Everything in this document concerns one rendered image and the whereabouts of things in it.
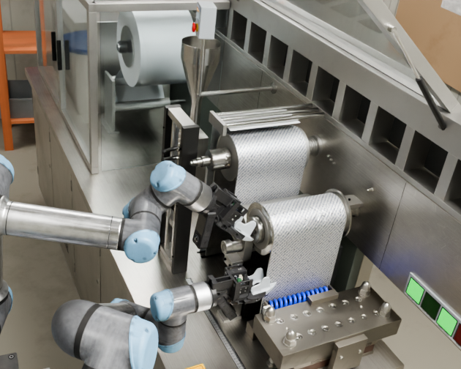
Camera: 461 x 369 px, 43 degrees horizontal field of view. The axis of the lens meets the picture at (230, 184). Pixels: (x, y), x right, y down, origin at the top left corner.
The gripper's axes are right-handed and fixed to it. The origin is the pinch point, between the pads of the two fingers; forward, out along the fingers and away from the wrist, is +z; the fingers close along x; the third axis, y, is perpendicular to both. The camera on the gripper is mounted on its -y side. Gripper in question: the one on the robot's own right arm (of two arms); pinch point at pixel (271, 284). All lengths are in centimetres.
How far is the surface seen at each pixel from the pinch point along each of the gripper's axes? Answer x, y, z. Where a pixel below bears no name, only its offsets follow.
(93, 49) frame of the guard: 102, 35, -24
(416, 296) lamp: -25.1, 8.7, 29.3
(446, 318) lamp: -35.7, 10.3, 29.3
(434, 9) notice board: 141, 35, 178
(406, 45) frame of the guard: -14, 74, 13
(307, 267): -0.3, 3.4, 11.5
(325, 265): -0.2, 2.6, 17.8
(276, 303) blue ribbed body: -3.0, -4.9, 0.8
